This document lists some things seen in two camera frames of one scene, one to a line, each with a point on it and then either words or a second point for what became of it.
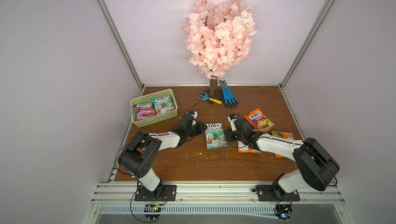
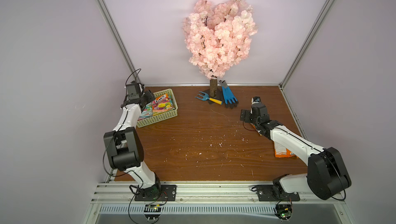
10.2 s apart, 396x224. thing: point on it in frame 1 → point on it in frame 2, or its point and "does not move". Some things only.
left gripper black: [198, 125] → [150, 96]
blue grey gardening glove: [229, 97] does not move
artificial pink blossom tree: [217, 35] does not move
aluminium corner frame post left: [116, 31] does not move
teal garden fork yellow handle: [205, 97] does not move
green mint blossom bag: [215, 136] → [147, 112]
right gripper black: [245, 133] → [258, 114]
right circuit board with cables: [283, 211] does not move
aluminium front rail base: [317, 197] does not move
